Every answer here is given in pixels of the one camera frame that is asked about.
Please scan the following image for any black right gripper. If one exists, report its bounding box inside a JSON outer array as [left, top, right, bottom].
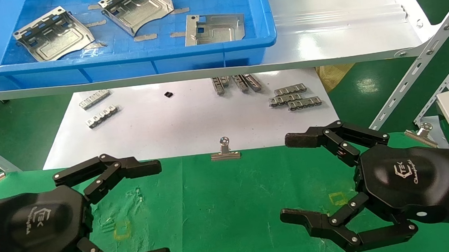
[[272, 110, 449, 252]]

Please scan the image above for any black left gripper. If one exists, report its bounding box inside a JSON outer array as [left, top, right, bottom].
[[0, 148, 171, 252]]

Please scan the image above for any stamped metal bracket plate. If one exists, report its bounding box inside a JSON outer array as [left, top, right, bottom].
[[98, 0, 177, 40], [183, 10, 247, 47], [11, 3, 97, 65]]

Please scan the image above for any yellow woven bag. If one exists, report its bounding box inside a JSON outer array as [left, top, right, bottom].
[[316, 64, 357, 94]]

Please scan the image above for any white floor board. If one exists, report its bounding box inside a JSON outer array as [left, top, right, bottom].
[[37, 66, 343, 171]]

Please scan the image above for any green table cloth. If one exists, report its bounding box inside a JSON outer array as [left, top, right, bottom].
[[0, 130, 449, 252]]

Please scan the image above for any blue plastic tray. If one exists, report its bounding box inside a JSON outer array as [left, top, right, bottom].
[[0, 0, 280, 91]]

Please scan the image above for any white perforated angle rail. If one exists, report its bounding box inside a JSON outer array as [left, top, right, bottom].
[[358, 0, 449, 132], [406, 39, 449, 126]]

